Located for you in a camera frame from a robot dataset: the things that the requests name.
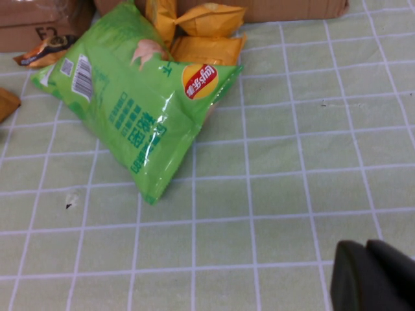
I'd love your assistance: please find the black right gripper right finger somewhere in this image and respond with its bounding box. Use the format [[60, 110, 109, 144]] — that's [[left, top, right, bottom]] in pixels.
[[366, 239, 415, 311]]

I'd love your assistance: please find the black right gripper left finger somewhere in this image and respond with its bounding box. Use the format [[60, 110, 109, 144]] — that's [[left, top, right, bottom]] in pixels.
[[329, 240, 411, 311]]

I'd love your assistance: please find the cardboard box with tape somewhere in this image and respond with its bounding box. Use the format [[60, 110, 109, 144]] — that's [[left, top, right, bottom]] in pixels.
[[93, 0, 350, 24]]

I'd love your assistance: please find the green checked tablecloth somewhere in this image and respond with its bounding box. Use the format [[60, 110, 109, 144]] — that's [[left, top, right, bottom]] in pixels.
[[0, 0, 415, 311]]

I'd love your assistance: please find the light green Lay's chip bag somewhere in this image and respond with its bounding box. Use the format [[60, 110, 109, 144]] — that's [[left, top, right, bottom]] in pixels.
[[30, 1, 244, 206]]

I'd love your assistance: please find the brown and black snack packet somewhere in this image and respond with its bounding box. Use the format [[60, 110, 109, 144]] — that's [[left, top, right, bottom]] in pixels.
[[0, 87, 22, 124], [13, 34, 79, 69]]

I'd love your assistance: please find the cardboard box printed F2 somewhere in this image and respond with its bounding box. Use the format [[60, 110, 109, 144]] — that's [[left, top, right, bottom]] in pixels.
[[0, 0, 95, 53]]

